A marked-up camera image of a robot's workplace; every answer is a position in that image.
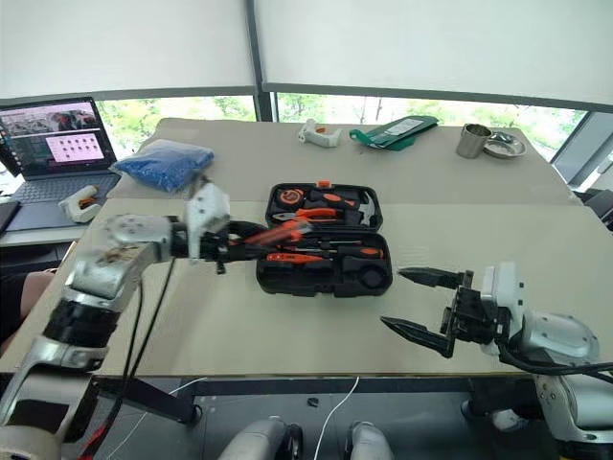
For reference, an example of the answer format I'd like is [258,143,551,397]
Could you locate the metal cup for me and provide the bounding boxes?
[455,123,492,160]

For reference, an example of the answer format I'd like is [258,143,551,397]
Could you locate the silver robot right leg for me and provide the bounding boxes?
[346,420,395,460]

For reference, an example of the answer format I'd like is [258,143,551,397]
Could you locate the blue bead bag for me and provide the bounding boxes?
[109,138,216,195]

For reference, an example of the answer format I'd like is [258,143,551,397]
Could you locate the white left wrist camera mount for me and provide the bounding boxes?
[185,183,232,265]

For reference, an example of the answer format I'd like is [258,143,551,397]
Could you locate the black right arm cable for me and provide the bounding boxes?
[496,341,613,379]

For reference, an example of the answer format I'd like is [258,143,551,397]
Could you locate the black table leg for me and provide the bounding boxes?
[97,376,203,426]

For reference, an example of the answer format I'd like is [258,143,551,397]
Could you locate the black boxy object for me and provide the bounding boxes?
[571,187,613,234]

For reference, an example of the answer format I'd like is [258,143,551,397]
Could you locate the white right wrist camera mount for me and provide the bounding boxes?
[478,261,527,357]

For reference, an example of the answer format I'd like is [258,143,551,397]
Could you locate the white floor cable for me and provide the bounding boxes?
[317,375,361,460]
[103,377,210,460]

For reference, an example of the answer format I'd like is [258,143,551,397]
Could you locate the hammer with orange grip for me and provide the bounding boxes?
[306,188,380,227]

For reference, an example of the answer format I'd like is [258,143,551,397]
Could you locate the orange handled pliers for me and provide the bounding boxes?
[271,206,344,226]

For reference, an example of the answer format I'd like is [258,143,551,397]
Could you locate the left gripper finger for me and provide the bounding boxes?
[224,242,263,265]
[229,219,270,242]

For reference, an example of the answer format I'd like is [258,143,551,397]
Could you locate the orange black tape measure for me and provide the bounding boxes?
[277,187,307,210]

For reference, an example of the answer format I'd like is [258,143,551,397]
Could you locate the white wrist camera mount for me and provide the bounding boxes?
[478,261,527,357]
[185,183,232,265]

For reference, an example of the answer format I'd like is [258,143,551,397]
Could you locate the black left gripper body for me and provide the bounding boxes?
[198,221,243,276]

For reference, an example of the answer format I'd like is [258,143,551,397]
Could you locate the grey window frame post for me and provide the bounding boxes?
[242,0,280,124]

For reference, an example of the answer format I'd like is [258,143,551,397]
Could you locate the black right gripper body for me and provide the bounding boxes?
[439,285,505,347]

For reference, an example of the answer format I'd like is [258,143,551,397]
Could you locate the open laptop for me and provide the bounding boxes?
[0,96,123,233]

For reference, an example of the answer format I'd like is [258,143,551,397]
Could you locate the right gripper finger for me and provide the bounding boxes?
[380,315,456,359]
[397,265,475,290]

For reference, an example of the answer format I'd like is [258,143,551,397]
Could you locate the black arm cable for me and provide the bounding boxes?
[79,257,176,460]
[496,341,613,379]

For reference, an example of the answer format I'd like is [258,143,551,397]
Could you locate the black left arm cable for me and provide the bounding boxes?
[79,257,176,460]

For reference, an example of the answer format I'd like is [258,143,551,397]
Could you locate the orange utility knife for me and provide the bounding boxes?
[264,251,332,265]

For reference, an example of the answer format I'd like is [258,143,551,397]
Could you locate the green flat packets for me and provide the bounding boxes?
[348,116,440,153]

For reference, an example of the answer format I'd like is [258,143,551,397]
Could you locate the metal dish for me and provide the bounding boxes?
[482,130,528,160]

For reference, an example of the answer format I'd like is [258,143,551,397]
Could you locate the black tool case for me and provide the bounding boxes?
[255,180,395,299]

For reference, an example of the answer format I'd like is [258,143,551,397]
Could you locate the white roller blind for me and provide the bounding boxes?
[0,0,256,99]
[253,0,613,115]

